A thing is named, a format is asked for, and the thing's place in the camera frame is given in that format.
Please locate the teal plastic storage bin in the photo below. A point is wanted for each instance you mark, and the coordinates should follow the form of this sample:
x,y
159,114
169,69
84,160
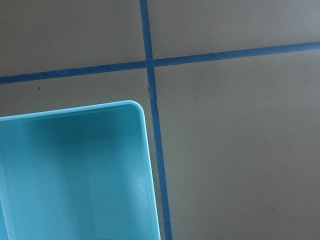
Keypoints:
x,y
80,173

